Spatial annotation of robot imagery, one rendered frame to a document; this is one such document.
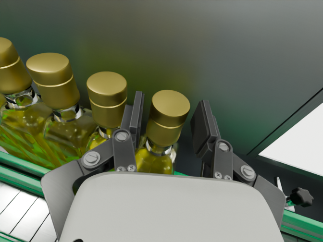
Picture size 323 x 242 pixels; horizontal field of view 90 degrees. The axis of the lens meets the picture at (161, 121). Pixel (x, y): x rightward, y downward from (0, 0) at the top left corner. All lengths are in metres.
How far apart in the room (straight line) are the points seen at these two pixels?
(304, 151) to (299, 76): 0.17
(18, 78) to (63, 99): 0.05
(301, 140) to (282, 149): 0.03
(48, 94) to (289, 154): 0.39
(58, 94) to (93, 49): 0.14
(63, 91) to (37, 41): 0.21
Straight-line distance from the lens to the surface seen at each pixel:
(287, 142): 0.37
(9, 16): 0.45
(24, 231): 0.41
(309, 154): 0.40
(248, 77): 0.26
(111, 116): 0.16
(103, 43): 0.29
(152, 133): 0.15
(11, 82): 0.23
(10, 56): 0.22
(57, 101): 0.19
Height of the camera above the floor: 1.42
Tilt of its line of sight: 48 degrees down
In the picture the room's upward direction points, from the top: 14 degrees clockwise
